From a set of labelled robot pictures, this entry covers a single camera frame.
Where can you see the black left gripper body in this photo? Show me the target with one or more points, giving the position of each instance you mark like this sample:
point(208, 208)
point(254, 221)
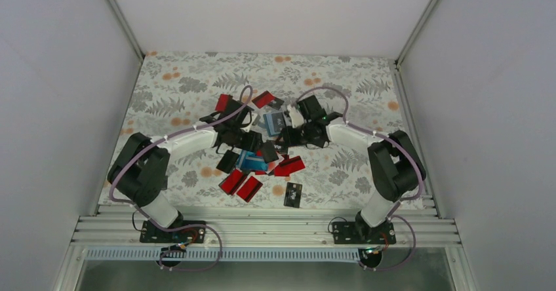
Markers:
point(250, 144)

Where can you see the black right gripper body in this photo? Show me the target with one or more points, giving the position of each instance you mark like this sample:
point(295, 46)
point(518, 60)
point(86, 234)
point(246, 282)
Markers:
point(303, 137)

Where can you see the blue leather card holder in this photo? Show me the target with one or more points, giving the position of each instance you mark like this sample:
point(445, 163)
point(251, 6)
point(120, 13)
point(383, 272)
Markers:
point(275, 122)

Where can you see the black VIP card front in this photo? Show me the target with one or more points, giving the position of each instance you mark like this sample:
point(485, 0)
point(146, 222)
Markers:
point(293, 195)

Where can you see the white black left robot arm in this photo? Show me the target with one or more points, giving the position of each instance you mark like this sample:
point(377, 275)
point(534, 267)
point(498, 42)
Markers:
point(139, 174)

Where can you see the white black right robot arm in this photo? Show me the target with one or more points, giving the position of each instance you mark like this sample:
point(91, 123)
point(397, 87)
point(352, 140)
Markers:
point(397, 172)

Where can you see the large red striped card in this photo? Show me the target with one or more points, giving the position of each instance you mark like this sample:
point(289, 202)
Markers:
point(263, 99)

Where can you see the red striped card right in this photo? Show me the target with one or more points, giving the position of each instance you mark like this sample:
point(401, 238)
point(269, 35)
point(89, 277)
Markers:
point(289, 166)

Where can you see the black card behind holder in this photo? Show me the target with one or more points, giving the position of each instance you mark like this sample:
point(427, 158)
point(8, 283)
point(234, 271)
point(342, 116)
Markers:
point(276, 103)

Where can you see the red card front left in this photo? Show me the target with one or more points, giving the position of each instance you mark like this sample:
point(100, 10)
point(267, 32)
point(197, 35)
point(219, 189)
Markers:
point(233, 182)

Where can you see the red card with black stripe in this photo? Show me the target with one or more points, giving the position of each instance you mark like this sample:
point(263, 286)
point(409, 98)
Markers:
point(223, 102)

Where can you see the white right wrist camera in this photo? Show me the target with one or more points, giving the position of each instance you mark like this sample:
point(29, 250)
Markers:
point(296, 118)

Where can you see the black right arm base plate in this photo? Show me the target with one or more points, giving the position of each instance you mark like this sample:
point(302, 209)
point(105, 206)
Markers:
point(361, 233)

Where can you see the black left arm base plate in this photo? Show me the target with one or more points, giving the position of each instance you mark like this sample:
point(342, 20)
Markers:
point(152, 234)

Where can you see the aluminium frame rail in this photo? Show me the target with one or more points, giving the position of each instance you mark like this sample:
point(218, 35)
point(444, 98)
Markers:
point(266, 227)

